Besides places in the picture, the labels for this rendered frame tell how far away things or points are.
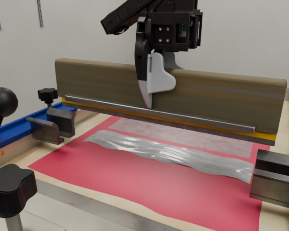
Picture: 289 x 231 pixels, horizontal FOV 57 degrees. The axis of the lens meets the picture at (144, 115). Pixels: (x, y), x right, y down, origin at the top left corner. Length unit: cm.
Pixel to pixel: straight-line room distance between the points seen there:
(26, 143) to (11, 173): 40
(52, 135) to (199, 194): 31
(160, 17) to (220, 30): 375
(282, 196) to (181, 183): 16
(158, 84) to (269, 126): 17
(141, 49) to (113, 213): 23
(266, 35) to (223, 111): 368
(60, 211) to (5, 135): 32
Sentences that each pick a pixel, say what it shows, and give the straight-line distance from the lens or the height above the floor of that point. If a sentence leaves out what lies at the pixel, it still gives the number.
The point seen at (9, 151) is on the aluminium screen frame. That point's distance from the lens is 59.
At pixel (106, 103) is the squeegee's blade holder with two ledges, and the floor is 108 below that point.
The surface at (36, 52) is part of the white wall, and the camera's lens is 297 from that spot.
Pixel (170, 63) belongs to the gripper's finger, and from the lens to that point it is 47.
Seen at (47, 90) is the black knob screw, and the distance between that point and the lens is 66.
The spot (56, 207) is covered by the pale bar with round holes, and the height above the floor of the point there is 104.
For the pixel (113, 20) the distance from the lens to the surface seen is 46.
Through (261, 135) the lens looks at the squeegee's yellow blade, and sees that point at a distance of 44.
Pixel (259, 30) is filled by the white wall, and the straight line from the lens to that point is 408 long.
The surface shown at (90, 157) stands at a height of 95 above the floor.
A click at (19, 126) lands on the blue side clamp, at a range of 63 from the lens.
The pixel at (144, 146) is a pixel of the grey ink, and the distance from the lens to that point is 58.
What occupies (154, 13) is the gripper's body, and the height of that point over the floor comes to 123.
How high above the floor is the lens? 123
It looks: 22 degrees down
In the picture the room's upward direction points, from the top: straight up
